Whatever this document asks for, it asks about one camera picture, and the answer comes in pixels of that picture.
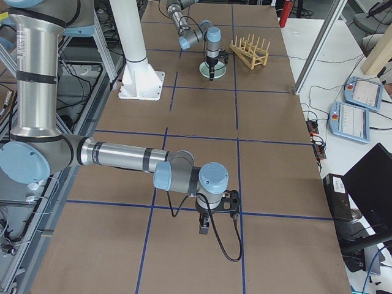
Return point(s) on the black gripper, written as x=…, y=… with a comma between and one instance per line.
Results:
x=203, y=212
x=211, y=60

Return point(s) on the light green round plate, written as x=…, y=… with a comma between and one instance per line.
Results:
x=218, y=71

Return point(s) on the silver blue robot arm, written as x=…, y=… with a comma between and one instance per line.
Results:
x=37, y=149
x=205, y=32

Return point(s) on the wooden dish rack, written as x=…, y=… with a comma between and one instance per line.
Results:
x=253, y=51

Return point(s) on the red cylinder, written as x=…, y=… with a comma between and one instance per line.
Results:
x=286, y=10

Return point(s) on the orange black connector box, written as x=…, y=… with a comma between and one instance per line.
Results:
x=312, y=126

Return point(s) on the blue teach pendant near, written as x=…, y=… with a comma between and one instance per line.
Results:
x=350, y=121

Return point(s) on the blue teach pendant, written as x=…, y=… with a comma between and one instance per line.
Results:
x=350, y=121
x=364, y=93

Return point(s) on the black laptop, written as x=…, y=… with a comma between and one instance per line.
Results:
x=368, y=183

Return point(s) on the blue teach pendant far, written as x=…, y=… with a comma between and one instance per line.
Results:
x=364, y=93

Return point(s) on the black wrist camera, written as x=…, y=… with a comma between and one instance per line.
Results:
x=223, y=55
x=231, y=201

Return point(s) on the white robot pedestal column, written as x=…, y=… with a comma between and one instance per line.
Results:
x=139, y=81

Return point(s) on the aluminium frame post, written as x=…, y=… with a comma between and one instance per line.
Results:
x=332, y=16

